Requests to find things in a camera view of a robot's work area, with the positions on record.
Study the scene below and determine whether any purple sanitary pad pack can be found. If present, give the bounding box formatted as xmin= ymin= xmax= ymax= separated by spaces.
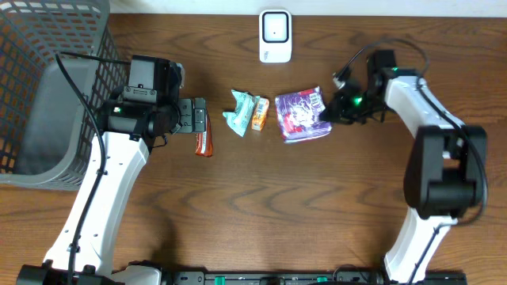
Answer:
xmin=275 ymin=86 xmax=332 ymax=143

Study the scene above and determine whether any red snack bar wrapper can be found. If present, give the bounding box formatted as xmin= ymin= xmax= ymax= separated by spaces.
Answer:
xmin=195 ymin=115 xmax=213 ymax=158

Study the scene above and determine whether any mint green snack wrapper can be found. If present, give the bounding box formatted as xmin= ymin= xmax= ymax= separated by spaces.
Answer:
xmin=223 ymin=89 xmax=260 ymax=137

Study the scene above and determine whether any orange juice carton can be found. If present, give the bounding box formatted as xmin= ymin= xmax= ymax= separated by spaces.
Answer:
xmin=251 ymin=97 xmax=269 ymax=131

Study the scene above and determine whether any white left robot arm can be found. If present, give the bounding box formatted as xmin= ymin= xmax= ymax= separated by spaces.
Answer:
xmin=16 ymin=55 xmax=208 ymax=285

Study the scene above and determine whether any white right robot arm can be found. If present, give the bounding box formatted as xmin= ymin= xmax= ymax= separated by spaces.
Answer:
xmin=320 ymin=50 xmax=488 ymax=284

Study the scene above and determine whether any white barcode scanner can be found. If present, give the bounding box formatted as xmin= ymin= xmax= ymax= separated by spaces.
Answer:
xmin=258 ymin=9 xmax=292 ymax=63

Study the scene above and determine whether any grey plastic mesh basket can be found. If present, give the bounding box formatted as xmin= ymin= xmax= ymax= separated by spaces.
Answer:
xmin=1 ymin=0 xmax=127 ymax=191

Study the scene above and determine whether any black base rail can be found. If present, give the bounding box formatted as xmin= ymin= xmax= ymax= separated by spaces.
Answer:
xmin=170 ymin=269 xmax=468 ymax=285

